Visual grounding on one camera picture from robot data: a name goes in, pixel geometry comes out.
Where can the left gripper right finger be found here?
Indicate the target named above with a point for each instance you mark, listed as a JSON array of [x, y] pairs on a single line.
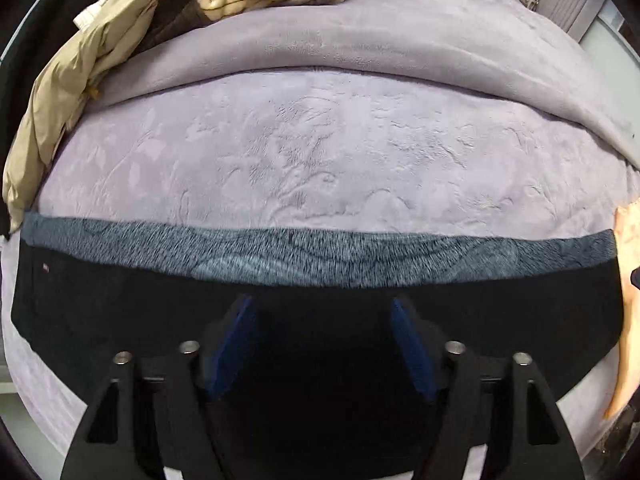
[[502, 403]]

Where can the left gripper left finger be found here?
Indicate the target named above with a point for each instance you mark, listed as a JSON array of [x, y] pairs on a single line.
[[150, 417]]

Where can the lilac embossed bed blanket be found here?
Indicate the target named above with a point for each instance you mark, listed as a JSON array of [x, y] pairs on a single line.
[[337, 151]]

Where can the grey folded blanket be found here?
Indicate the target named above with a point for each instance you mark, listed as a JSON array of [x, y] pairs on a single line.
[[496, 47]]

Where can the beige jacket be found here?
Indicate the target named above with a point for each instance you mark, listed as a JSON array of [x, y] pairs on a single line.
[[108, 31]]

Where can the black garment on bed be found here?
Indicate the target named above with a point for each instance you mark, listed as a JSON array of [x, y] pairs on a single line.
[[31, 32]]

